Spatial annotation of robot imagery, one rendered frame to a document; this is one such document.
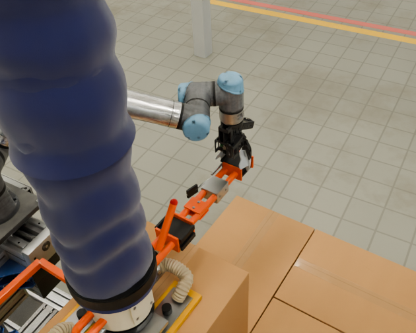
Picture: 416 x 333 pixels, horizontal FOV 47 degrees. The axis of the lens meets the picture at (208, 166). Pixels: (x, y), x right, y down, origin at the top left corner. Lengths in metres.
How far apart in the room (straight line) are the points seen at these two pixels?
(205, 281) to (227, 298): 0.09
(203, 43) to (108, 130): 3.53
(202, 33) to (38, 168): 3.51
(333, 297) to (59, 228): 1.23
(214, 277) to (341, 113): 2.48
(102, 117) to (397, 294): 1.48
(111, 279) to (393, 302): 1.21
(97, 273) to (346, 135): 2.69
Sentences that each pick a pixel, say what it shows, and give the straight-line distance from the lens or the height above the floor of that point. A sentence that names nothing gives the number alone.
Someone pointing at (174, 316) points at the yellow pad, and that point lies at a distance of 1.39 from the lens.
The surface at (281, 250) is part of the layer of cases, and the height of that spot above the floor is 0.54.
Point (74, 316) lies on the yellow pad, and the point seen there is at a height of 0.97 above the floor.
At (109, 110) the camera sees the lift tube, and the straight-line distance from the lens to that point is 0.82.
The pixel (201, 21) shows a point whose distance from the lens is 4.24.
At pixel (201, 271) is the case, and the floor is 0.94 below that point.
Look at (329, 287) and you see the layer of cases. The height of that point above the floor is 0.54.
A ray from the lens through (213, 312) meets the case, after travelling 1.42.
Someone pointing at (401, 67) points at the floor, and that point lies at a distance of 4.43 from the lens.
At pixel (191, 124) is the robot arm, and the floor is 1.39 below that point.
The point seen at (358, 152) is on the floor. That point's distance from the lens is 3.42.
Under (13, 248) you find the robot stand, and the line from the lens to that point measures 1.66.
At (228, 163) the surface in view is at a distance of 1.60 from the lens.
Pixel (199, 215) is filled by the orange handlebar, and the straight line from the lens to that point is 1.46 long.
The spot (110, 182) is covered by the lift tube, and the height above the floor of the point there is 1.54.
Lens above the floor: 2.16
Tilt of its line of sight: 42 degrees down
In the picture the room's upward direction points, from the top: 3 degrees counter-clockwise
